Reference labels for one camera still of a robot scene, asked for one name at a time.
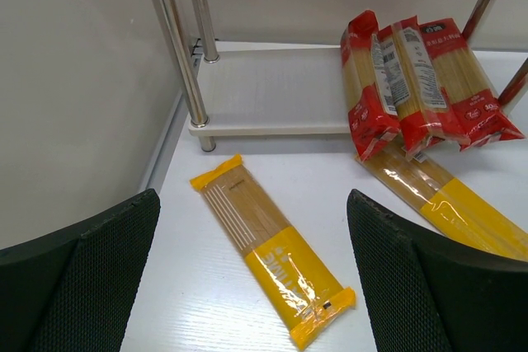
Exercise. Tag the yellow pasta bag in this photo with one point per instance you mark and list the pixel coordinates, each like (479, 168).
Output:
(303, 291)
(448, 204)

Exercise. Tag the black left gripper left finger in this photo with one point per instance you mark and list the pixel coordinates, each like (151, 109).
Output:
(73, 289)

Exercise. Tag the red spaghetti bag shelf left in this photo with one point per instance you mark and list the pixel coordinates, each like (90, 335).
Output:
(424, 111)

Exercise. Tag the yellow pasta bag left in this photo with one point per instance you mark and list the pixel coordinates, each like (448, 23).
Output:
(303, 291)

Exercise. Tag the red spaghetti bag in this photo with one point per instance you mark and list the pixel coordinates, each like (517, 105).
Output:
(371, 113)

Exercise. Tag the red spaghetti bag shelf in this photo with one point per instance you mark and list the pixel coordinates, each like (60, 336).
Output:
(424, 111)
(468, 88)

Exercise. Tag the red spaghetti bag shelf right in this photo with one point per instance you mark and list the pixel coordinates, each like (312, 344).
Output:
(468, 88)

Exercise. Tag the yellow pasta bag centre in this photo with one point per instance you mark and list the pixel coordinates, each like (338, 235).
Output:
(448, 204)

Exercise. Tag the white shelf with metal legs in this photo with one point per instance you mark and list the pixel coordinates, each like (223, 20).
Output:
(278, 71)

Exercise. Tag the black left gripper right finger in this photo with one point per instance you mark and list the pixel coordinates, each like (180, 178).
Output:
(425, 292)

